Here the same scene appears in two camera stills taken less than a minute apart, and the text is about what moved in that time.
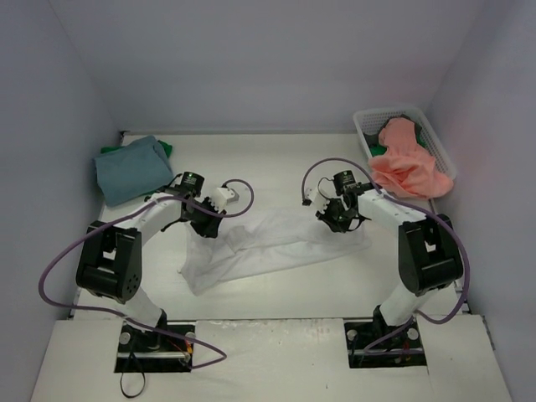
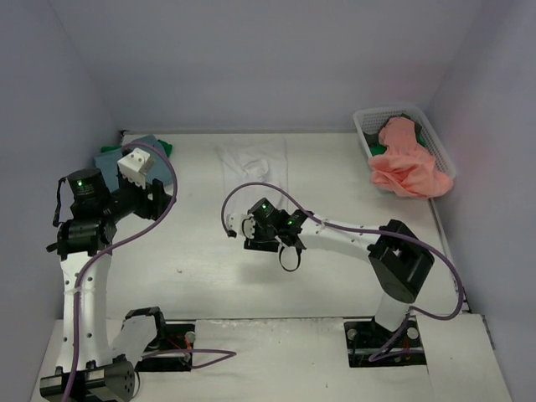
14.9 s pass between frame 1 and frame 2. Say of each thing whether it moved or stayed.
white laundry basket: stayed
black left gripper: moved
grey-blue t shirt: stayed
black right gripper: moved
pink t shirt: stayed
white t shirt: moved
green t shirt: stayed
